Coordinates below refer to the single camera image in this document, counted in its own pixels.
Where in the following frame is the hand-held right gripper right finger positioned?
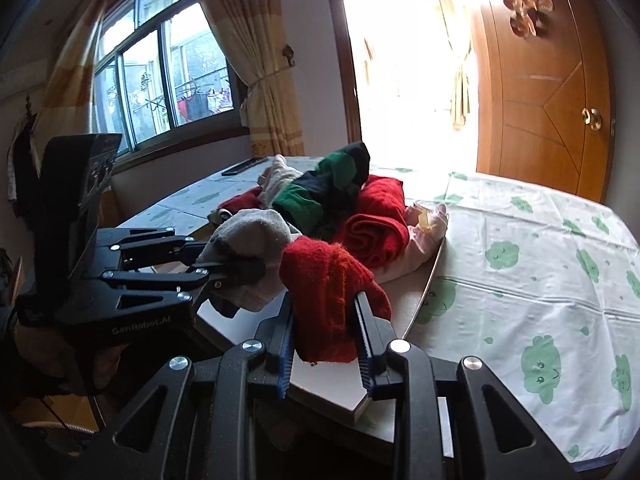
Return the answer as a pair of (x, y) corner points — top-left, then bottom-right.
(352, 291), (581, 480)

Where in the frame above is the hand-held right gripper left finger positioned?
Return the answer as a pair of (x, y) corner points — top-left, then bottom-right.
(70, 291), (297, 480)

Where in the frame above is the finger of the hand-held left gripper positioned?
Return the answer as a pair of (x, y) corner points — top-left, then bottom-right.
(99, 258), (267, 314)
(96, 226), (212, 271)

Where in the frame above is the white grey underwear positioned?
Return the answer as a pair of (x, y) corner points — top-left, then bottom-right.
(196, 208), (305, 319)

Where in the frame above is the bright red underwear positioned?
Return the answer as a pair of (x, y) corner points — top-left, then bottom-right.
(278, 237), (394, 365)

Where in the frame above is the pale pink underwear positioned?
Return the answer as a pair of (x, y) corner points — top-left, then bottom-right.
(372, 201), (450, 284)

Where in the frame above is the green and black underwear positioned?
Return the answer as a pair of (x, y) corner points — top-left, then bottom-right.
(272, 141), (372, 241)

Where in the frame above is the large red underwear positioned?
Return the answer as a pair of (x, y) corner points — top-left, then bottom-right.
(332, 174), (412, 269)

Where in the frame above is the person's left hand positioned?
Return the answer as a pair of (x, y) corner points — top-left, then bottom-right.
(16, 331), (127, 394)

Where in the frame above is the dark hanging garment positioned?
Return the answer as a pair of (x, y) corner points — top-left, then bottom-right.
(6, 109), (42, 219)

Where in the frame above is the orange and white curtain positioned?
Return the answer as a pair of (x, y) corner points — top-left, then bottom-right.
(34, 0), (109, 142)

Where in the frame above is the window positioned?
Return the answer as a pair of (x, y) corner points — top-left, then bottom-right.
(92, 0), (251, 157)

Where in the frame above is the white green-print dresser cover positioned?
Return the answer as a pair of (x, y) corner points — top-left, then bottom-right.
(117, 155), (640, 467)

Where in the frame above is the yellow tied curtain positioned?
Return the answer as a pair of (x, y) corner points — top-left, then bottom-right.
(184, 0), (306, 159)

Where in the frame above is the sheer yellow curtain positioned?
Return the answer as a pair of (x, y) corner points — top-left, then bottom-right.
(429, 0), (482, 132)

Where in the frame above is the wooden door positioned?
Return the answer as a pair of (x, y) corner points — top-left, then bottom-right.
(472, 0), (617, 204)

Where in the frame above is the gold paper door decoration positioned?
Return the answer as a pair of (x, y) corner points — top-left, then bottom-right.
(502, 0), (555, 39)

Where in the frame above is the wooden door frame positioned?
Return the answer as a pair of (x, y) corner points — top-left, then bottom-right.
(322, 0), (364, 145)

